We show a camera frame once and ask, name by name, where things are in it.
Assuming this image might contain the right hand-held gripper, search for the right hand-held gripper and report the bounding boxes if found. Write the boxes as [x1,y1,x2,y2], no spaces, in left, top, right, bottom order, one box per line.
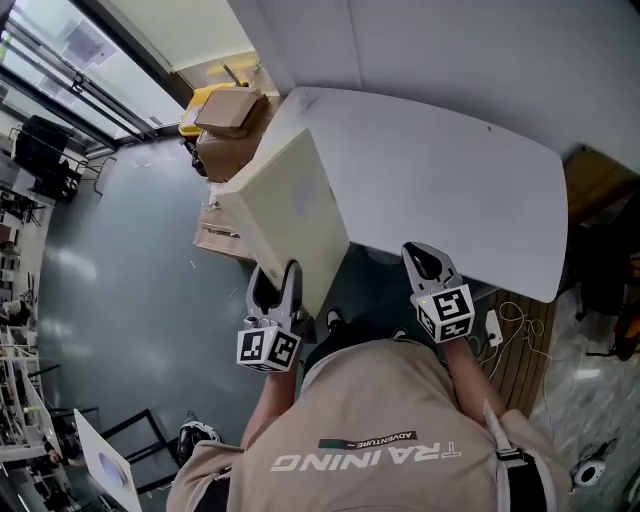
[401,241,475,345]

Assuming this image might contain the large taped cardboard box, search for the large taped cardboard box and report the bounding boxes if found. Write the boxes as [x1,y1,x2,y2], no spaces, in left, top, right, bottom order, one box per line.
[194,94,281,184]

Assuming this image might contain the person's beige shirt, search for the person's beige shirt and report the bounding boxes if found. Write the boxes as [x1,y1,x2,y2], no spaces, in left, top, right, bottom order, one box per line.
[167,339,571,512]

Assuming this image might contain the wooden slatted board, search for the wooden slatted board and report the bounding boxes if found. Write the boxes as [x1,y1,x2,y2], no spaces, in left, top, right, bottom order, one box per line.
[487,289,559,419]

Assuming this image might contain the black white headset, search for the black white headset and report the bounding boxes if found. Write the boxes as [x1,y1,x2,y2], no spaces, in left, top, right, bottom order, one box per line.
[178,414,221,459]

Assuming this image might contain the small cardboard box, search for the small cardboard box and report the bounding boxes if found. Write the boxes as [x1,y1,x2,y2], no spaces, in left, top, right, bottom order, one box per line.
[193,88,269,139]

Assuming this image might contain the black cart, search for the black cart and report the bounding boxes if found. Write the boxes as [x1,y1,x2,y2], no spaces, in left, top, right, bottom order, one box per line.
[9,115,84,204]

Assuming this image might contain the cream rectangular box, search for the cream rectangular box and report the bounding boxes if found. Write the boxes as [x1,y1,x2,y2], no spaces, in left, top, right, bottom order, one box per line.
[215,127,351,321]

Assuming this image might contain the white board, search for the white board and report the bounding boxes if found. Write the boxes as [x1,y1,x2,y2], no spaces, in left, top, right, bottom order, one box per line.
[73,408,144,512]

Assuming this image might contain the black metal frame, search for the black metal frame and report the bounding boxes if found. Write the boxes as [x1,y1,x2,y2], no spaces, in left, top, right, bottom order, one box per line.
[99,407,181,494]

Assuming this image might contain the person's left forearm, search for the person's left forearm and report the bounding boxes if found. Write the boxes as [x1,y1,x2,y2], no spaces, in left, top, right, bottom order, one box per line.
[242,369,301,451]

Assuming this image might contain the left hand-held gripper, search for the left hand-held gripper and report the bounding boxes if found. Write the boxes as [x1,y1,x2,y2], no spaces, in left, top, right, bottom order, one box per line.
[236,259,304,374]

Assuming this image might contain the brown cardboard sheet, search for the brown cardboard sheet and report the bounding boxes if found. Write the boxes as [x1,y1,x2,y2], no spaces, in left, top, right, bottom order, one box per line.
[562,144,640,226]

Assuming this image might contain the white power strip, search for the white power strip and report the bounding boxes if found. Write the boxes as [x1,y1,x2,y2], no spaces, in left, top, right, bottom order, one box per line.
[484,309,504,347]

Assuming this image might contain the dark window frame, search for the dark window frame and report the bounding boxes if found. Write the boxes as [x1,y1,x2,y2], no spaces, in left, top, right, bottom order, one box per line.
[0,0,189,151]

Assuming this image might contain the black office chair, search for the black office chair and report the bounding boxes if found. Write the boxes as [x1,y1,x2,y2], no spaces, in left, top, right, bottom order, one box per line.
[574,189,640,321]

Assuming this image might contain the white round device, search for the white round device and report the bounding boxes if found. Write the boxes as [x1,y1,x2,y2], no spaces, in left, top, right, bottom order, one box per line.
[572,439,619,489]

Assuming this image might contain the yellow plastic bin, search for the yellow plastic bin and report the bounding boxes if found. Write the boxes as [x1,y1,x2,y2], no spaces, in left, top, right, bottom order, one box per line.
[178,87,251,139]

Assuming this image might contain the person's right forearm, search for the person's right forearm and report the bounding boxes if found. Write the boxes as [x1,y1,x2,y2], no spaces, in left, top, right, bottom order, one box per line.
[442,334,509,419]

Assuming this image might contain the white table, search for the white table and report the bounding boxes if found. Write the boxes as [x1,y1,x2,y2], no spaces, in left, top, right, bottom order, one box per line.
[249,86,570,305]

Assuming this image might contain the orange chair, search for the orange chair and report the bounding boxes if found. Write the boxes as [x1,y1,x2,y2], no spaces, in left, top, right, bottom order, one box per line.
[614,299,640,361]

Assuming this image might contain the white cable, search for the white cable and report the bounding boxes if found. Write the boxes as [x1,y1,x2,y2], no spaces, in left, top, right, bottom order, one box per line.
[479,299,551,381]

